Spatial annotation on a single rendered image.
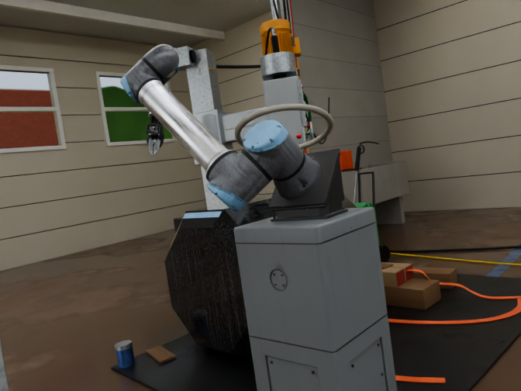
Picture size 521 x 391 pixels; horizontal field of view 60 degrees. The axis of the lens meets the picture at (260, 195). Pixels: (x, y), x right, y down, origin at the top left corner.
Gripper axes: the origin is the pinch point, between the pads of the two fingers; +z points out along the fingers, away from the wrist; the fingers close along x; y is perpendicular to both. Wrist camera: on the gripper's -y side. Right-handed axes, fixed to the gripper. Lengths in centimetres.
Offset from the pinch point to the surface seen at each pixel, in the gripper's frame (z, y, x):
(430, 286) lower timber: 56, -68, 173
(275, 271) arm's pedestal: 67, 65, 62
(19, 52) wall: -347, -462, -348
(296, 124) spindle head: -35, -27, 79
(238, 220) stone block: 32, -11, 47
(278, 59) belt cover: -70, -12, 66
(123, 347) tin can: 100, -54, -16
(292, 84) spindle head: -57, -19, 75
